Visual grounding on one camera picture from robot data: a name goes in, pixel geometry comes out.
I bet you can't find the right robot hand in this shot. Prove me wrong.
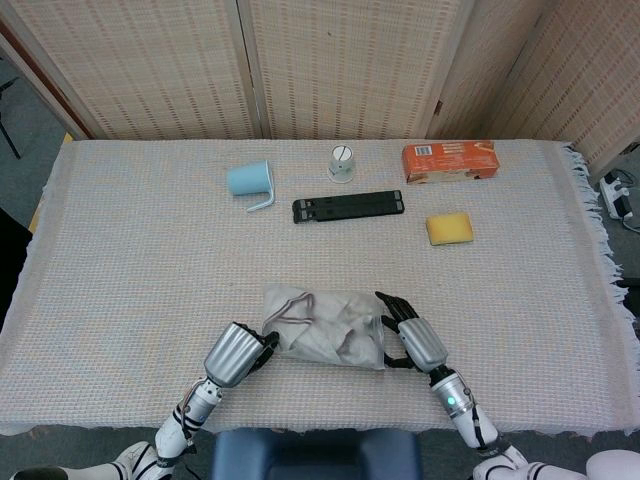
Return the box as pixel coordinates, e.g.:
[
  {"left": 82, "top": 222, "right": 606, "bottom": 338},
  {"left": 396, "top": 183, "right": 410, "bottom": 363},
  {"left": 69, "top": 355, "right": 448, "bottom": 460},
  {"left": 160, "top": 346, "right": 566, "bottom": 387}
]
[{"left": 374, "top": 291, "right": 450, "bottom": 374}]

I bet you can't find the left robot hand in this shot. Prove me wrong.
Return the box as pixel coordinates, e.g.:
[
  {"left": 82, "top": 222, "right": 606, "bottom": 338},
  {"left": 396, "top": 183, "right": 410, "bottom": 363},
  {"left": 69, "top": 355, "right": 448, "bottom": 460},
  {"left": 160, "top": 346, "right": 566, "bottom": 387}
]
[{"left": 202, "top": 321, "right": 281, "bottom": 389}]

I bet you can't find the transparent plastic bag with cloth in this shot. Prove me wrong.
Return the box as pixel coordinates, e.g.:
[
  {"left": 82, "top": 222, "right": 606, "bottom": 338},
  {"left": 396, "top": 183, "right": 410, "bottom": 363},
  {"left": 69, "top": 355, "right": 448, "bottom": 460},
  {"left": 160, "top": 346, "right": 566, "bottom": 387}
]
[{"left": 260, "top": 283, "right": 389, "bottom": 372}]

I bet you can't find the yellow sponge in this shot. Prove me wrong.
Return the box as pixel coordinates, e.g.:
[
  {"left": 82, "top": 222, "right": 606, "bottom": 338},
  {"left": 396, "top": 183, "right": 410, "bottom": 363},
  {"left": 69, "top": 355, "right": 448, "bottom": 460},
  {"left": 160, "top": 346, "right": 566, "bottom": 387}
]
[{"left": 425, "top": 211, "right": 475, "bottom": 247}]

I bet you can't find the woven beige tablecloth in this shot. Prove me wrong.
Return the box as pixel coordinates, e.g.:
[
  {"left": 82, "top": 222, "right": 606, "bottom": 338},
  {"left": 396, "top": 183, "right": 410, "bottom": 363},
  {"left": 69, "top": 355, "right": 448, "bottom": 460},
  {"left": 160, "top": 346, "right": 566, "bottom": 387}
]
[{"left": 0, "top": 138, "right": 640, "bottom": 435}]

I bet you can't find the black folding stand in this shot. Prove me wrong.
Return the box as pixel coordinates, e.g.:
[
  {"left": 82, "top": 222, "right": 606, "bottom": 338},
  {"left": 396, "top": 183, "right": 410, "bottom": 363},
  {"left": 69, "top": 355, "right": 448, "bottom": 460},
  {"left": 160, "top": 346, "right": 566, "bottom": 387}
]
[{"left": 291, "top": 189, "right": 405, "bottom": 225}]

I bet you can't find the light blue plastic cup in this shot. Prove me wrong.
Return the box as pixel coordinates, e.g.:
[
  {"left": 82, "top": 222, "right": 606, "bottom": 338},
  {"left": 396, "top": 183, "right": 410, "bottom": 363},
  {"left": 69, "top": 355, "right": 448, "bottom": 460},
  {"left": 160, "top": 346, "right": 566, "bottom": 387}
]
[{"left": 226, "top": 159, "right": 278, "bottom": 214}]

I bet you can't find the orange cardboard box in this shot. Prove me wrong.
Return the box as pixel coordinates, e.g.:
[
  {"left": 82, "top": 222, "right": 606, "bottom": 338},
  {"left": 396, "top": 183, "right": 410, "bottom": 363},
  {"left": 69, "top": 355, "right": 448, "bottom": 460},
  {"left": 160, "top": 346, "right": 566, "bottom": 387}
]
[{"left": 402, "top": 140, "right": 501, "bottom": 186}]

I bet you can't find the white cylindrical timer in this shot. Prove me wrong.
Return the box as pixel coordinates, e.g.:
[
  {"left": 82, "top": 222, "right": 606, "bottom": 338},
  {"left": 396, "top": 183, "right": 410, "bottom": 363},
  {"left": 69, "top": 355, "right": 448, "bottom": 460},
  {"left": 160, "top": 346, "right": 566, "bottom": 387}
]
[{"left": 327, "top": 144, "right": 357, "bottom": 183}]

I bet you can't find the white power strip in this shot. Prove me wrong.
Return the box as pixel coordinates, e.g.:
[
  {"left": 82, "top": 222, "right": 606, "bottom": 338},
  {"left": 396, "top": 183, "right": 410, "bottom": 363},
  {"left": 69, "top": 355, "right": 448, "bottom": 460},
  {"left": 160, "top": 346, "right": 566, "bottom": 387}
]
[{"left": 599, "top": 172, "right": 635, "bottom": 219}]

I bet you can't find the wooden folding screen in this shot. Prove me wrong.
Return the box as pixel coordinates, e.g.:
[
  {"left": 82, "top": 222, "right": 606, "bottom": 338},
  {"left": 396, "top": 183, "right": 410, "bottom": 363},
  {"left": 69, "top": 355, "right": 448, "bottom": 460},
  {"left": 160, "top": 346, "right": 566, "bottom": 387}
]
[{"left": 0, "top": 0, "right": 640, "bottom": 174}]

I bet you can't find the black chair leg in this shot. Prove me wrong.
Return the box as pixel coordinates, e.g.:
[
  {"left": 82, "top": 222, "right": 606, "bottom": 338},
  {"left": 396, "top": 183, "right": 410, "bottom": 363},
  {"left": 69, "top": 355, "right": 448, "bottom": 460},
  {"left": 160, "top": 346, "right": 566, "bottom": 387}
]
[{"left": 0, "top": 54, "right": 22, "bottom": 160}]

